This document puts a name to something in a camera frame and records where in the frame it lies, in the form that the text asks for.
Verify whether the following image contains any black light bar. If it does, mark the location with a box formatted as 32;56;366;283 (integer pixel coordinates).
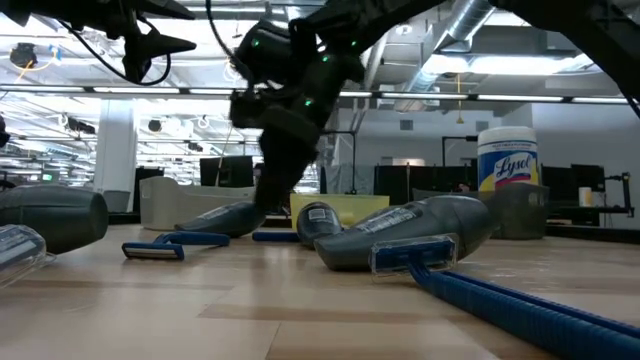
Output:
0;84;631;106

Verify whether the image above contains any black partition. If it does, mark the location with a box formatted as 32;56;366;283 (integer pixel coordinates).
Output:
373;164;480;206

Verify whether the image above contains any black equipment desk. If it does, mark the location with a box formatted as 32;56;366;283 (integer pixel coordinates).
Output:
541;163;636;226

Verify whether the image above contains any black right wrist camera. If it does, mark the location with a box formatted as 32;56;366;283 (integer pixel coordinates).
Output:
228;89;264;130

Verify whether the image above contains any dark grey plastic bin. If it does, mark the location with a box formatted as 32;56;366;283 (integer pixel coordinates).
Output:
411;182;551;240

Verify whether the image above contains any silver ventilation duct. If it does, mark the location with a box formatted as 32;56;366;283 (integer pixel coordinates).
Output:
397;0;506;111

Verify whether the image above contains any black stand frame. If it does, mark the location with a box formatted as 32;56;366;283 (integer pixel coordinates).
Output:
441;135;480;169
319;129;358;196

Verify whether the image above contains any white building pillar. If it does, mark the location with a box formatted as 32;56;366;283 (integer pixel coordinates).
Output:
93;99;139;214

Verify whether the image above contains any black computer monitor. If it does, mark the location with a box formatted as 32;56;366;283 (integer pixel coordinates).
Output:
199;155;255;189

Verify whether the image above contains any light grey plastic bin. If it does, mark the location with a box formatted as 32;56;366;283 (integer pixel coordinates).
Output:
139;175;261;232

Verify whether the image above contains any Lysol wipes canister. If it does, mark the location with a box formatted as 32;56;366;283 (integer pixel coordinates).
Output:
476;126;540;193

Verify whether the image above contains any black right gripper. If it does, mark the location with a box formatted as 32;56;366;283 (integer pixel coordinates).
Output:
239;18;366;212

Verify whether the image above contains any black dome camera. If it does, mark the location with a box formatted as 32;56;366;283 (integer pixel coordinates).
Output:
9;42;39;69

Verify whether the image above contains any yellow plastic bin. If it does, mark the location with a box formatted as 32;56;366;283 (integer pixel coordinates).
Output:
290;193;391;229

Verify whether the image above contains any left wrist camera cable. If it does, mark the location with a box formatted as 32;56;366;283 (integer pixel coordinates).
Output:
58;18;172;87

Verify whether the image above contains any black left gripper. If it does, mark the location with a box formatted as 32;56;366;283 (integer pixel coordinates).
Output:
0;0;198;85

